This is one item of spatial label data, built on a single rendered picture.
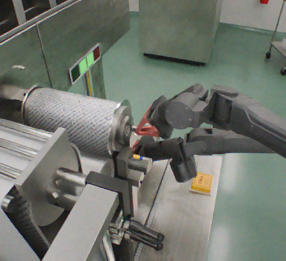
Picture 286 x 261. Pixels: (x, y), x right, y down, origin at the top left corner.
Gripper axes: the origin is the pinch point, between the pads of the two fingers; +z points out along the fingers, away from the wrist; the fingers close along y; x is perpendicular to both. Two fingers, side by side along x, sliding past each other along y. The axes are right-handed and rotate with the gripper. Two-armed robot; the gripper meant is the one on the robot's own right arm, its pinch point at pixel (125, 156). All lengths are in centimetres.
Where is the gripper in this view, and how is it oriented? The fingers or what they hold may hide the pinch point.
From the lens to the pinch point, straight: 82.5
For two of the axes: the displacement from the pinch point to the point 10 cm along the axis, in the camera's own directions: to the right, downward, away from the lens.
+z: -8.2, 2.0, 5.3
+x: -4.7, -7.6, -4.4
